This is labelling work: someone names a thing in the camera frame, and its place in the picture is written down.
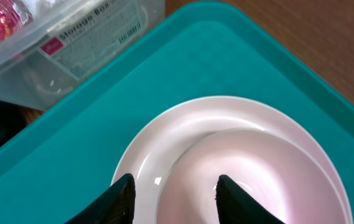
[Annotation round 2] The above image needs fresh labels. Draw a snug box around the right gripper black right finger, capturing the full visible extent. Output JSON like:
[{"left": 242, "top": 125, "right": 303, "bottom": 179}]
[{"left": 215, "top": 175, "right": 284, "bottom": 224}]

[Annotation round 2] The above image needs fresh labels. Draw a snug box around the clear plastic storage bin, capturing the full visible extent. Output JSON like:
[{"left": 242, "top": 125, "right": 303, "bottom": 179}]
[{"left": 0, "top": 0, "right": 165, "bottom": 110}]

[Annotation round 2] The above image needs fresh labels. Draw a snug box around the large white plate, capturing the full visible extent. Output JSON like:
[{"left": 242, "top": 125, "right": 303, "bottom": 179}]
[{"left": 114, "top": 96, "right": 353, "bottom": 223}]

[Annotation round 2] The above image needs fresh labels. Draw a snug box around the teal plastic tray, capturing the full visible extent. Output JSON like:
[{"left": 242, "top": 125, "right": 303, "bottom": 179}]
[{"left": 0, "top": 2, "right": 354, "bottom": 223}]

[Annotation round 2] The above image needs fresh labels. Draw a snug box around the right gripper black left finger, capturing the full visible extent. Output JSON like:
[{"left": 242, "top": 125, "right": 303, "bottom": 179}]
[{"left": 66, "top": 173, "right": 136, "bottom": 224}]

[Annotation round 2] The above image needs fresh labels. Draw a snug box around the small pink plate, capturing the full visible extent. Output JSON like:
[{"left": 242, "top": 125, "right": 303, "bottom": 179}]
[{"left": 155, "top": 129, "right": 353, "bottom": 223}]

